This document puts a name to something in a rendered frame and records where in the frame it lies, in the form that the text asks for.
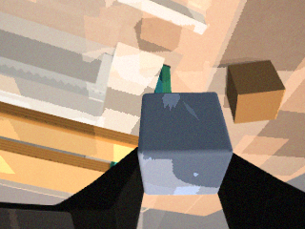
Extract blue-grey block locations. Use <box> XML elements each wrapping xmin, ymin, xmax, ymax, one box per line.
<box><xmin>137</xmin><ymin>92</ymin><xmax>234</xmax><ymax>195</ymax></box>

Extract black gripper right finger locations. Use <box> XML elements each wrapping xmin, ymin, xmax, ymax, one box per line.
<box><xmin>217</xmin><ymin>153</ymin><xmax>305</xmax><ymax>229</ymax></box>

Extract brown cube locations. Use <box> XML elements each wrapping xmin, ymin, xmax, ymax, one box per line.
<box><xmin>227</xmin><ymin>60</ymin><xmax>286</xmax><ymax>124</ymax></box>

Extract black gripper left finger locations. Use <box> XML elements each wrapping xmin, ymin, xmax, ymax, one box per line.
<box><xmin>0</xmin><ymin>146</ymin><xmax>144</xmax><ymax>229</ymax></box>

